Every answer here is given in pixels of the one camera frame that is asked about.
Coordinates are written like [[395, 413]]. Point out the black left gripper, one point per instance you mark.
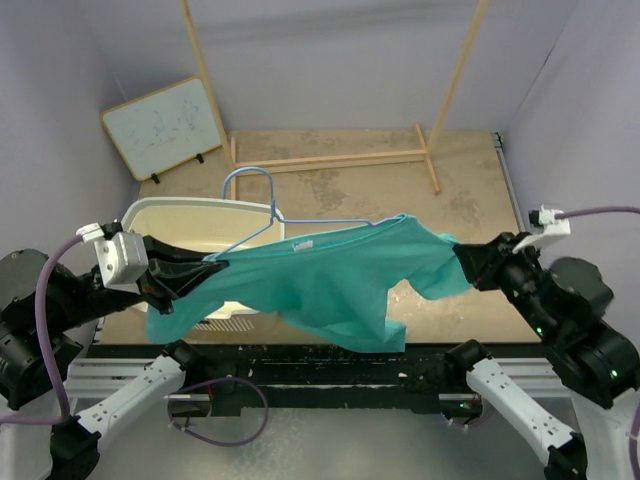
[[172, 270]]

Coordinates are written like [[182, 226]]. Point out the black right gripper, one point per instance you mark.
[[481, 260]]

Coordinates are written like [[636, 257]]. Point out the light blue wire hanger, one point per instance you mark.
[[275, 216]]

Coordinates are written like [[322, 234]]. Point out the teal t shirt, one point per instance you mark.
[[333, 284]]

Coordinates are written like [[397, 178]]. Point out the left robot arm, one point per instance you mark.
[[41, 301]]

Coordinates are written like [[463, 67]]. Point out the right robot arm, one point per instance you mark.
[[564, 305]]

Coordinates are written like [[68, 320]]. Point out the white perforated laundry basket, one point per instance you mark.
[[205, 225]]

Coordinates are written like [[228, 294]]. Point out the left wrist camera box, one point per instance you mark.
[[121, 255]]

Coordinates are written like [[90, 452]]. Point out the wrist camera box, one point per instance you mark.
[[549, 228], [121, 255]]

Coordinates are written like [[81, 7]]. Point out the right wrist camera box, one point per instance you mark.
[[549, 228]]

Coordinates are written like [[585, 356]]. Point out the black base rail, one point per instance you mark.
[[328, 377]]

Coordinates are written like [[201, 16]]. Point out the small whiteboard yellow frame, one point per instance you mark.
[[163, 129]]

